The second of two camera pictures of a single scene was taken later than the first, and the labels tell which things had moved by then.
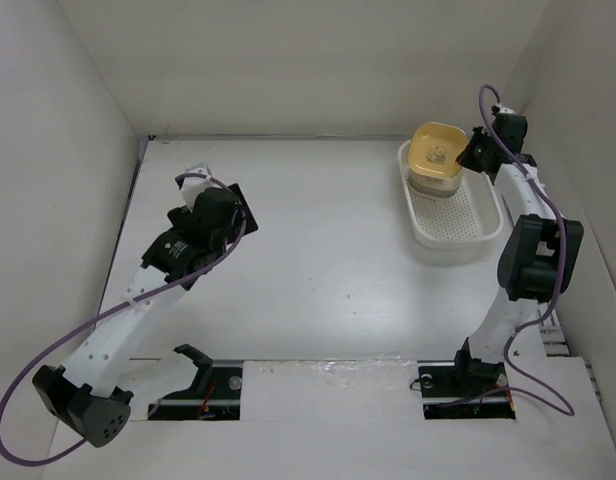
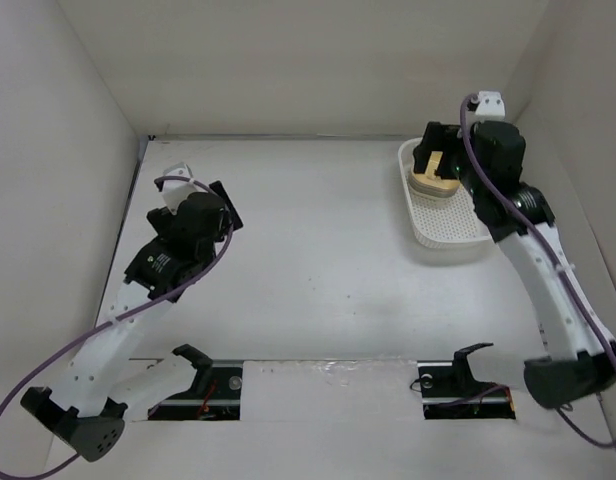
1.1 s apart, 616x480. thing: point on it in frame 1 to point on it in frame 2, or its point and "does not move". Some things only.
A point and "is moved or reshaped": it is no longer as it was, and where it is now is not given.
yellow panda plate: x=433 y=149 is moved or reshaped
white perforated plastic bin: x=473 y=215 does not move
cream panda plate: x=435 y=186 does not move
